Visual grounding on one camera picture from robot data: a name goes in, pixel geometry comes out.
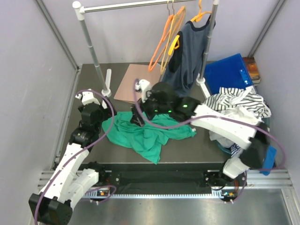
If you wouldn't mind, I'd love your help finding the striped white laundry pile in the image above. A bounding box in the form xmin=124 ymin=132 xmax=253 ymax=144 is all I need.
xmin=202 ymin=87 xmax=272 ymax=158

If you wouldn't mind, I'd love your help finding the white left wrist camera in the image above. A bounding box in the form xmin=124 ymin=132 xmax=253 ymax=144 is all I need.
xmin=75 ymin=89 xmax=100 ymax=105

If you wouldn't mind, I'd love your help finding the blue plastic binder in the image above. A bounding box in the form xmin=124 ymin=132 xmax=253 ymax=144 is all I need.
xmin=204 ymin=53 xmax=253 ymax=94

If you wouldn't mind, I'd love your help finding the green tank top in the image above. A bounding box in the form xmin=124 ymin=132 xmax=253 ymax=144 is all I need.
xmin=102 ymin=112 xmax=196 ymax=164

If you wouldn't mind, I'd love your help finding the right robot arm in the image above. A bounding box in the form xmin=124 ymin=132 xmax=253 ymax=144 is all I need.
xmin=131 ymin=79 xmax=270 ymax=186

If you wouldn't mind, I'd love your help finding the pink paper folder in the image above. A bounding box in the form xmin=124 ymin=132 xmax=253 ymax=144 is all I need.
xmin=114 ymin=64 xmax=161 ymax=102

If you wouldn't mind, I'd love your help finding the orange-yellow hanger holding navy top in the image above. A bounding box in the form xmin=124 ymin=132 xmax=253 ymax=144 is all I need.
xmin=168 ymin=0 xmax=212 ymax=56

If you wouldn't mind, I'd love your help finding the navy blue tank top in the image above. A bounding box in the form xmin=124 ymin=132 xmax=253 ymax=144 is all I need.
xmin=162 ymin=25 xmax=209 ymax=97

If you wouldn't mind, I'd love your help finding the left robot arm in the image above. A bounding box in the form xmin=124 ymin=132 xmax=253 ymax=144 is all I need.
xmin=29 ymin=102 xmax=116 ymax=225

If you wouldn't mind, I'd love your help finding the blue cloth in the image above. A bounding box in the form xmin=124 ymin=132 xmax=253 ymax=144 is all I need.
xmin=260 ymin=145 xmax=277 ymax=176

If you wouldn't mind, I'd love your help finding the yellow-tan hanger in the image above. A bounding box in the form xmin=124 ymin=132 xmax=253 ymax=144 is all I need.
xmin=160 ymin=6 xmax=186 ymax=75

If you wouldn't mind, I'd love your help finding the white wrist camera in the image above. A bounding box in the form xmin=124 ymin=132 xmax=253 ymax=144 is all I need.
xmin=135 ymin=79 xmax=151 ymax=103
xmin=75 ymin=89 xmax=100 ymax=105

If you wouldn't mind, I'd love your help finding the aluminium frame rail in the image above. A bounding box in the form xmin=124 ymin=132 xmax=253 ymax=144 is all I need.
xmin=34 ymin=0 xmax=81 ymax=162

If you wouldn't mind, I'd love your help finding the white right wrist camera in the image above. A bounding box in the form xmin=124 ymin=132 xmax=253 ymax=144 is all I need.
xmin=135 ymin=79 xmax=151 ymax=103

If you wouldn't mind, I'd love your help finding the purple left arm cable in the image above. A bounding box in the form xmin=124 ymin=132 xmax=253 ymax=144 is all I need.
xmin=34 ymin=90 xmax=118 ymax=225

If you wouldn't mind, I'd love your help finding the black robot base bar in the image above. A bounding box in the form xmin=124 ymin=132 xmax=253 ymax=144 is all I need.
xmin=80 ymin=162 xmax=232 ymax=194

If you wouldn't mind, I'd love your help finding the silver garment rack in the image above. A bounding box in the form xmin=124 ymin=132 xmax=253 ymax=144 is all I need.
xmin=72 ymin=0 xmax=220 ymax=99

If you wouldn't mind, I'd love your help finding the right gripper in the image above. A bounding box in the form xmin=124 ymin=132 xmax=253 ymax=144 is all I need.
xmin=130 ymin=89 xmax=172 ymax=128

